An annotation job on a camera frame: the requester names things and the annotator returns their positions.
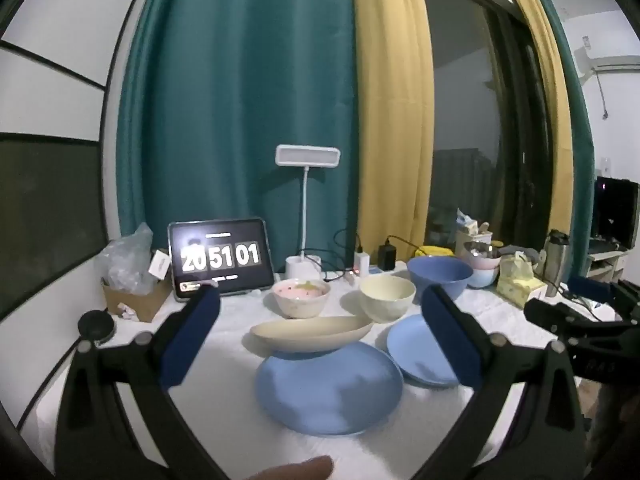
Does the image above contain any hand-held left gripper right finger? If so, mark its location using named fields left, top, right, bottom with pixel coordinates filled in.
left=410, top=284, right=587, bottom=480

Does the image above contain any steel bowl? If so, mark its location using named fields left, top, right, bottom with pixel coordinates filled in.
left=462, top=241, right=501, bottom=258

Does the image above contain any small blue plate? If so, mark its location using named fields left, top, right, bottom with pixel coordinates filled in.
left=386, top=314, right=481, bottom=388

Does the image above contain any pink strawberry bowl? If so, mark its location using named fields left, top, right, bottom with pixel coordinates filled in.
left=271, top=278, right=332, bottom=320

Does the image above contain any white power strip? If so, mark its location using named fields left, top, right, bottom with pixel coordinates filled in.
left=342, top=267, right=408, bottom=282

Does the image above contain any pale pink bowl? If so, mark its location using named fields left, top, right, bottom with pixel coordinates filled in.
left=465, top=252, right=501, bottom=271

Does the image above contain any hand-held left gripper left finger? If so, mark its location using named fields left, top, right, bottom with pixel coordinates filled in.
left=54, top=286, right=236, bottom=480

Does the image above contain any black monitor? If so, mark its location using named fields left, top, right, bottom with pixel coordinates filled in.
left=590, top=176, right=640, bottom=251

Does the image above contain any dark glass window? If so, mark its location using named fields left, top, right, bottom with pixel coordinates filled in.
left=417, top=0, right=556, bottom=256

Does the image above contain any grey cloth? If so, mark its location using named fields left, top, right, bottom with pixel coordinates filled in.
left=500, top=245, right=543, bottom=266

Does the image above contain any grey thermos bottle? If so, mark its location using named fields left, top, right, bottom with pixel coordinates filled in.
left=542, top=230, right=571, bottom=298

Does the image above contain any light blue bowl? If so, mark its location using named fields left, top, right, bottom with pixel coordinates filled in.
left=467, top=265, right=500, bottom=289

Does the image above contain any large blue plate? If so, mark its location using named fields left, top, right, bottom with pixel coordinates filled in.
left=255, top=342, right=405, bottom=437

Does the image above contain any brown cardboard box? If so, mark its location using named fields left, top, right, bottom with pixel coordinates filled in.
left=102, top=277, right=173, bottom=323

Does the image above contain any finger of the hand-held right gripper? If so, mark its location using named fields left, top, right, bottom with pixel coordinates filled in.
left=524, top=297, right=627, bottom=344
left=567, top=275, right=640, bottom=316

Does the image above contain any pale carton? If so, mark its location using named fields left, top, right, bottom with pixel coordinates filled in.
left=455, top=209, right=493, bottom=248

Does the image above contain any small white box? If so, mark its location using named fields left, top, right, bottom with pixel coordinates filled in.
left=150, top=249, right=172, bottom=281

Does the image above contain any yellow tissue pack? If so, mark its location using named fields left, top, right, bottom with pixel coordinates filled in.
left=495, top=252, right=548, bottom=306

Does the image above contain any white desk lamp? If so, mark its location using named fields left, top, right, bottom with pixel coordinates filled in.
left=274, top=144, right=342, bottom=281

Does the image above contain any tablet with clock display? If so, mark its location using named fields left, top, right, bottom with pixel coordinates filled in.
left=167, top=217, right=275, bottom=303

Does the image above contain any white air conditioner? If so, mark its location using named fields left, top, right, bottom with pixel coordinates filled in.
left=572, top=40, right=640, bottom=78

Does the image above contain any narrow yellow curtain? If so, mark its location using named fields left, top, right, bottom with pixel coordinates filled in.
left=500, top=0, right=573, bottom=261

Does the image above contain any black round pouch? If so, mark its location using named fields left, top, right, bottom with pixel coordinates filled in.
left=77, top=310, right=117, bottom=346

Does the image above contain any white stand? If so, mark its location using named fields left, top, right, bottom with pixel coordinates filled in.
left=585, top=247, right=631, bottom=281

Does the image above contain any narrow teal curtain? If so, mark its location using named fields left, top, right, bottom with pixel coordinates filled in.
left=537, top=0, right=598, bottom=281

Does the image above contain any cream bowl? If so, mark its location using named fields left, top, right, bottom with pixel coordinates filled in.
left=359, top=275, right=417, bottom=323

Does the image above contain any person's left hand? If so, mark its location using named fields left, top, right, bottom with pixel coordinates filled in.
left=262, top=455, right=335, bottom=480

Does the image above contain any cream oval plate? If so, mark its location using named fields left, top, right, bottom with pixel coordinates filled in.
left=249, top=316, right=375, bottom=353

